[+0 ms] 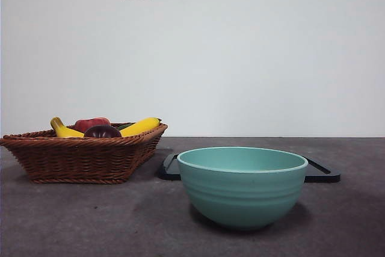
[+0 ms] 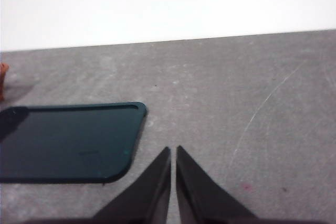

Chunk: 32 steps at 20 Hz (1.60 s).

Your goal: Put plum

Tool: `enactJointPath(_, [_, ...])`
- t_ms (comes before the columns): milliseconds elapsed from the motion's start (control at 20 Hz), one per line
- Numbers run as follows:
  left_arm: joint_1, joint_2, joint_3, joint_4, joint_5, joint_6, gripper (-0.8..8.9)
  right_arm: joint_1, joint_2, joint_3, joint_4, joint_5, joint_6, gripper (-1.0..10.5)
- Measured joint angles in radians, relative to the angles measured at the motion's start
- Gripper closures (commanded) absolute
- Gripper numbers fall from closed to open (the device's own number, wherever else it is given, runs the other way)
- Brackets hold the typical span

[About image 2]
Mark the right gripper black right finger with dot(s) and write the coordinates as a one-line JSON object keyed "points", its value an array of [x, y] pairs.
{"points": [[199, 197]]}

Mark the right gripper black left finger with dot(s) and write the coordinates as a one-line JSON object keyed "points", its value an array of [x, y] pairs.
{"points": [[147, 197]]}

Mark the dark green rectangular tray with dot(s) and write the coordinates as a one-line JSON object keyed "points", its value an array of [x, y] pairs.
{"points": [[68, 142]]}

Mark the brown wicker basket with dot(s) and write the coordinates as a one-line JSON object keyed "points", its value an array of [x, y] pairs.
{"points": [[2, 82]]}

